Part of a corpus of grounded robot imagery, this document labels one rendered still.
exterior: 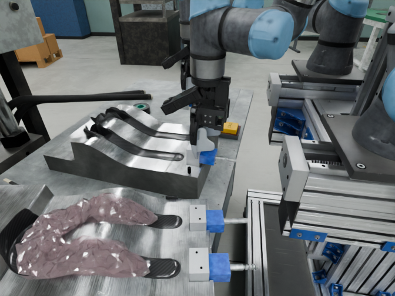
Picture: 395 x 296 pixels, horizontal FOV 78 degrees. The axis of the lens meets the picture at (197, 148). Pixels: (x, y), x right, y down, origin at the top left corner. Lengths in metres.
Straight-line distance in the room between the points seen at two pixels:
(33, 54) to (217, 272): 5.11
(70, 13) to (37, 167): 6.83
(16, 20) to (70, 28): 6.43
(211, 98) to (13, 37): 0.94
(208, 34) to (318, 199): 0.40
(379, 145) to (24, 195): 0.73
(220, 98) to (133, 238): 0.35
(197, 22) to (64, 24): 7.34
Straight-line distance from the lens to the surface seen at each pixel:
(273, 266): 1.30
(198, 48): 0.51
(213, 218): 0.56
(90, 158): 0.76
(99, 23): 7.93
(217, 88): 0.54
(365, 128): 0.57
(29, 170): 0.96
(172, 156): 0.71
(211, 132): 0.65
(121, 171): 0.73
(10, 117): 1.11
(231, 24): 0.46
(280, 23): 0.44
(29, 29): 1.35
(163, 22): 4.59
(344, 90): 1.03
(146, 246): 0.54
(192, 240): 0.55
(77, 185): 0.82
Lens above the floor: 1.31
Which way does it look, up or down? 35 degrees down
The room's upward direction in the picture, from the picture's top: straight up
